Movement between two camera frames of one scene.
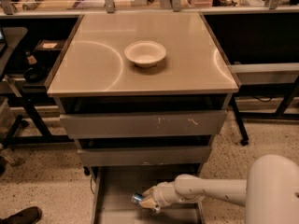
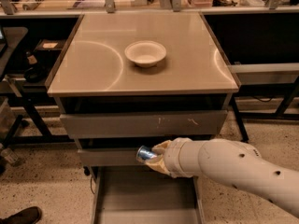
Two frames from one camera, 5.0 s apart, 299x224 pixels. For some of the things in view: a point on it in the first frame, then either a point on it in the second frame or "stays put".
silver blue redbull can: x=136 y=198 to x=145 y=153
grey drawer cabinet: x=144 y=94 stays put
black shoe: x=26 y=216 stays put
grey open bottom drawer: x=113 y=187 stays put
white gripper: x=161 y=194 to x=172 y=158
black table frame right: x=277 y=80 stays put
